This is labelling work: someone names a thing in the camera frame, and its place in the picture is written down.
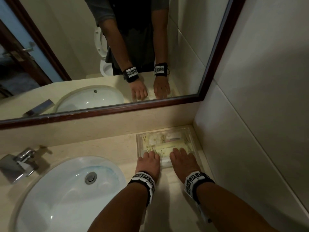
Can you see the person's right hand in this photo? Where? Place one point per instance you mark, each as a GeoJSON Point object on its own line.
{"type": "Point", "coordinates": [184, 163]}

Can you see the dark wood framed mirror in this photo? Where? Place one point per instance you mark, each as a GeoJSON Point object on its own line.
{"type": "Point", "coordinates": [217, 45]}

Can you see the clear plastic tray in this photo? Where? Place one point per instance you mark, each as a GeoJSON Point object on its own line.
{"type": "Point", "coordinates": [166, 142]}

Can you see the white oval sink basin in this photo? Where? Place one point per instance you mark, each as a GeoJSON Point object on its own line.
{"type": "Point", "coordinates": [67, 198]}

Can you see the black wristband with marker tags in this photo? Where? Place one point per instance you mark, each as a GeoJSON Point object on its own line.
{"type": "Point", "coordinates": [196, 181]}
{"type": "Point", "coordinates": [144, 181]}

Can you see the bundle of cream toiletry packets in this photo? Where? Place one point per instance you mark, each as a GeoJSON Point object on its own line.
{"type": "Point", "coordinates": [159, 144]}

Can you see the person's right forearm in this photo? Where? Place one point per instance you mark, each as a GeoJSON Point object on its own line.
{"type": "Point", "coordinates": [231, 210]}

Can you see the chrome square faucet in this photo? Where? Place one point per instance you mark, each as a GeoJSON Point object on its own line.
{"type": "Point", "coordinates": [17, 164]}

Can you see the metal sink drain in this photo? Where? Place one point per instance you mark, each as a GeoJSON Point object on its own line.
{"type": "Point", "coordinates": [90, 178]}

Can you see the person's left hand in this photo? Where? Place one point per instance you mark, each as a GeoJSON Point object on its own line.
{"type": "Point", "coordinates": [148, 165]}

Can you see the person's left forearm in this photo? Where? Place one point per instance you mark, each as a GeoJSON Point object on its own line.
{"type": "Point", "coordinates": [120, 210]}

